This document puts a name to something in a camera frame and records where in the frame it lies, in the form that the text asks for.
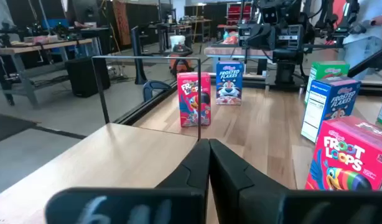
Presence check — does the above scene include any black slanted bar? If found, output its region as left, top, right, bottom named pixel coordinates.
left=347, top=43, right=382, bottom=78

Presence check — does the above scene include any white bucket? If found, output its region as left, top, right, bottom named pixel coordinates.
left=169, top=35, right=186, bottom=50

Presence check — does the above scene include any red storage rack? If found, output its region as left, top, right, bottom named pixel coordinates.
left=225, top=2, right=253, bottom=26

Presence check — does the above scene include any black floor mat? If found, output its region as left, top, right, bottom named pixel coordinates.
left=0, top=112, right=38, bottom=142

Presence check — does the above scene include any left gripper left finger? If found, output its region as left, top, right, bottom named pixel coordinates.
left=44, top=138, right=211, bottom=224

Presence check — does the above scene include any black stand post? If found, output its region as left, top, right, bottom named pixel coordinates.
left=131, top=26, right=148, bottom=85

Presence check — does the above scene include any black speaker box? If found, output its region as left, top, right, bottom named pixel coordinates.
left=65, top=57, right=111, bottom=98

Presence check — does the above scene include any black metal shelf frame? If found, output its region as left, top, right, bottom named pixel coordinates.
left=91, top=55, right=202, bottom=141

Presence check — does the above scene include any blue Frosted Flakes cereal box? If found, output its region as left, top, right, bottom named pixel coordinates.
left=300, top=76, right=361, bottom=143
left=215, top=60, right=244, bottom=106

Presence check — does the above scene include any person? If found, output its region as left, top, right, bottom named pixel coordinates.
left=342, top=0, right=382, bottom=82

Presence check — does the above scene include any light wooden shelf board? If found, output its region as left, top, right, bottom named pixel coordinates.
left=0, top=123, right=198, bottom=224

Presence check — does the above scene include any wooden workbench with grey legs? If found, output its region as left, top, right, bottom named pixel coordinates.
left=0, top=37, right=97, bottom=109

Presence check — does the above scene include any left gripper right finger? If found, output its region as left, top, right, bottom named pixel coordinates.
left=209, top=138, right=382, bottom=224

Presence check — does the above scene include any orange shop vacuum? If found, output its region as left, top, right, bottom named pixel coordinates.
left=169, top=43, right=195, bottom=76

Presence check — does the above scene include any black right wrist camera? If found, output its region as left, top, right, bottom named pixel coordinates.
left=261, top=6, right=279, bottom=24

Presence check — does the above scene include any black table edge rail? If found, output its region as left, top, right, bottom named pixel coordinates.
left=114, top=79, right=179, bottom=126

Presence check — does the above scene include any red Froot Loops cereal box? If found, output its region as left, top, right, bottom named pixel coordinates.
left=177, top=72, right=212, bottom=128
left=304, top=116, right=382, bottom=191

